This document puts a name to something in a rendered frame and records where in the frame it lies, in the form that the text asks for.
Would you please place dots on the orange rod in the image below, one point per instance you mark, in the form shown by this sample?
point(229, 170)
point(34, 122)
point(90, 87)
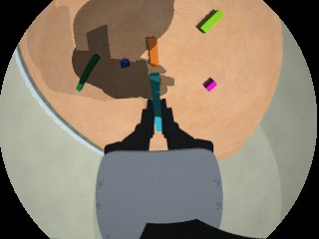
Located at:
point(154, 52)

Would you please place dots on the lime green rod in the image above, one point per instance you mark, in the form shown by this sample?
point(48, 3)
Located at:
point(210, 21)

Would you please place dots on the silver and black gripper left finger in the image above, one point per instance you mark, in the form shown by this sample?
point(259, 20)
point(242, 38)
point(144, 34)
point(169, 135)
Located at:
point(140, 138)

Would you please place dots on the turquoise rod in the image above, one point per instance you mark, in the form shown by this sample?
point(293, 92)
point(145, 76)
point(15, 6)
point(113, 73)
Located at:
point(155, 86)

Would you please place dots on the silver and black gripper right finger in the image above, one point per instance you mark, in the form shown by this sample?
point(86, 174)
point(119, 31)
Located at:
point(176, 138)

